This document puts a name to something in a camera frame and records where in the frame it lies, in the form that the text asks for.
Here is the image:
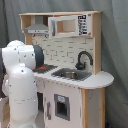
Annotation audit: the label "white microwave door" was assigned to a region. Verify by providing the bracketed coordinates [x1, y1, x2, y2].
[48, 14, 91, 38]

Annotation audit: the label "wooden toy kitchen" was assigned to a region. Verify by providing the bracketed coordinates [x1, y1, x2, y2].
[20, 11, 114, 128]

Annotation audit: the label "grey range hood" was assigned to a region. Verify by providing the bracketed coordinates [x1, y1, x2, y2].
[24, 15, 50, 35]

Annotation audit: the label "grey toy sink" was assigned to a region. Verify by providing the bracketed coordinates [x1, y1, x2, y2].
[52, 68, 92, 81]

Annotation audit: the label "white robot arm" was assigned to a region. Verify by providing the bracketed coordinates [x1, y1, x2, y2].
[0, 40, 44, 128]

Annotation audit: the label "black stovetop red burners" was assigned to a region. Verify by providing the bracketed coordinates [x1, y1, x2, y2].
[34, 64, 55, 73]

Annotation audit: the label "black toy faucet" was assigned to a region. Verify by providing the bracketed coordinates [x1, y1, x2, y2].
[75, 51, 93, 70]

